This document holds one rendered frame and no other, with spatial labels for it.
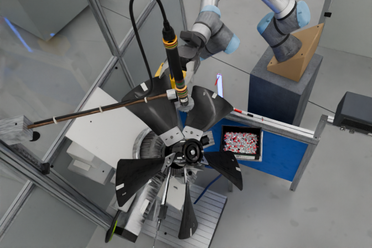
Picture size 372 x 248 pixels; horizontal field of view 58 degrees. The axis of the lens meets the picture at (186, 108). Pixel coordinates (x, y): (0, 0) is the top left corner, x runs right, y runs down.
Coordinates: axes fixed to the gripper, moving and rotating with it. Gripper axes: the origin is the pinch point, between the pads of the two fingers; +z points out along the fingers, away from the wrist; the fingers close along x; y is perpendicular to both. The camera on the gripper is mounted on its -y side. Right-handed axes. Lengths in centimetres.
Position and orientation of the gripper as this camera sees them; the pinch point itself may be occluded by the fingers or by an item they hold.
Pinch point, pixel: (172, 77)
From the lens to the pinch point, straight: 110.8
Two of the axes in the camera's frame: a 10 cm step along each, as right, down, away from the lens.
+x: -9.1, -2.8, 3.1
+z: -4.0, 8.0, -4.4
